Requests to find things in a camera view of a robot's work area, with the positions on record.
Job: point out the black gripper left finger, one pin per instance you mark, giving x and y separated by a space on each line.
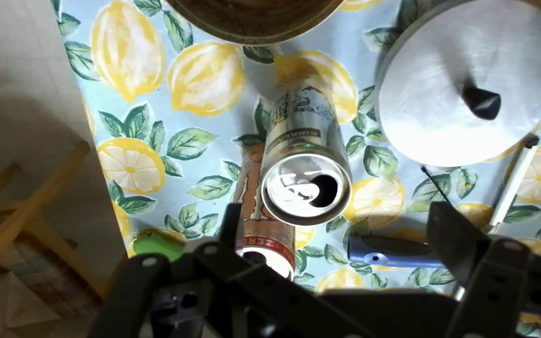
177 294

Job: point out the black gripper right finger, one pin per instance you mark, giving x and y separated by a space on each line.
515 294

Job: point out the silver aluminium drink can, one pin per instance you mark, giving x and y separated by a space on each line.
305 151

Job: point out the red brown drink can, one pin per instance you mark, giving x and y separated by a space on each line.
250 207

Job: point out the brown round bin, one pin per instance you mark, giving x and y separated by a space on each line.
252 19

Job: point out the green round object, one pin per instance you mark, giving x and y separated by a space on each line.
158 245

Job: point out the lemon print tablecloth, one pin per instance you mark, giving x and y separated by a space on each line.
220 162

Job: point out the wooden lattice chair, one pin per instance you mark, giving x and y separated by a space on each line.
27 213

